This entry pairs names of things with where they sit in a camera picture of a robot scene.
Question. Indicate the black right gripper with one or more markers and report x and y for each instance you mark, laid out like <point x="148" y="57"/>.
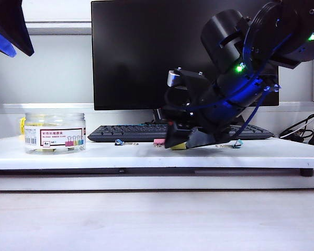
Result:
<point x="196" y="115"/>

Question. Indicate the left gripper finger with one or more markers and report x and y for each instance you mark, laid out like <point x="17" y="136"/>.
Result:
<point x="2" y="44"/>
<point x="15" y="26"/>

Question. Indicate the pink binder clip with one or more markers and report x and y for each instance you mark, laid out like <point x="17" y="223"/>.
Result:
<point x="158" y="142"/>

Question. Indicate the blue binder clip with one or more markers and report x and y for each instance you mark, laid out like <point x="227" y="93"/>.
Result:
<point x="118" y="142"/>

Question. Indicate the clear plastic clip jar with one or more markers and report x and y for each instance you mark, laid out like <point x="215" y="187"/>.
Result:
<point x="55" y="133"/>

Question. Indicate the teal binder clip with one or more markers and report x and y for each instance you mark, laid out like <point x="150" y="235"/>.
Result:
<point x="238" y="143"/>

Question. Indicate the black computer keyboard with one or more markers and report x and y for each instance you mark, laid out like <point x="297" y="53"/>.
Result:
<point x="120" y="132"/>

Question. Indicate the yellow tape roll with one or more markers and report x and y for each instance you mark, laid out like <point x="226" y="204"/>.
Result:
<point x="21" y="128"/>

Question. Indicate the white desk riser board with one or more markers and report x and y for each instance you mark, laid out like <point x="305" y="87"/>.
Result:
<point x="94" y="157"/>

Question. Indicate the black computer monitor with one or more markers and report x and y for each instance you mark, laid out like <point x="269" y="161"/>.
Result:
<point x="133" y="52"/>

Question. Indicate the black riser foot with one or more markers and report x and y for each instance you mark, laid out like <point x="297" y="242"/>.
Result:
<point x="306" y="172"/>

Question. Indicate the aluminium partition frame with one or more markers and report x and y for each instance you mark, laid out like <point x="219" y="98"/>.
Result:
<point x="55" y="28"/>

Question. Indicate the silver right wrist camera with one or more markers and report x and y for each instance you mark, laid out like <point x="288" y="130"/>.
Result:
<point x="174" y="78"/>

